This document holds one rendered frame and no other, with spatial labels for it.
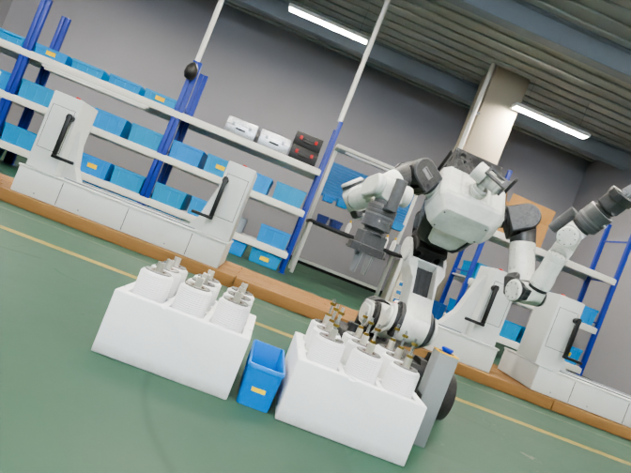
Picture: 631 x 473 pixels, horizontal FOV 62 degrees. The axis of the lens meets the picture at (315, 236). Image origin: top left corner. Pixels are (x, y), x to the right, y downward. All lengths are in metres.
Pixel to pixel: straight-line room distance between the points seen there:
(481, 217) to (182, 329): 1.09
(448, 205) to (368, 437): 0.84
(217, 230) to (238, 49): 7.11
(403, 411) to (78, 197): 2.80
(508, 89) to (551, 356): 5.28
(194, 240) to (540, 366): 2.60
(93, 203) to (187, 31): 7.23
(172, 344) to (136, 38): 9.54
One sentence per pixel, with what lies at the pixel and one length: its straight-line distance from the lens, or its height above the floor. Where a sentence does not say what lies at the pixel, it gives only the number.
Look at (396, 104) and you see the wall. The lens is 10.48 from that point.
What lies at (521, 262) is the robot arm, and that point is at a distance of 2.00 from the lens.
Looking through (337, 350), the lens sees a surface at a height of 0.23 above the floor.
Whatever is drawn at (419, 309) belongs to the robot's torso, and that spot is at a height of 0.40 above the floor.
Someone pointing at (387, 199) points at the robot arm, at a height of 0.68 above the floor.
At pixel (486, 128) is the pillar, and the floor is 3.06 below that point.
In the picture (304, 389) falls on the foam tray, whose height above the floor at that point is 0.10.
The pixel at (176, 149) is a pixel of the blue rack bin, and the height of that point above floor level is 0.90.
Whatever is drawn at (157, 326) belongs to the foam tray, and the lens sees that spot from 1.50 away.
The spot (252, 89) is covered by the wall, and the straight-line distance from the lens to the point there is 10.26.
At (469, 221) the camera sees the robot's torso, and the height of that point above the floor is 0.77.
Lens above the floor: 0.50
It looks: 1 degrees up
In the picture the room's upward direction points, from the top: 22 degrees clockwise
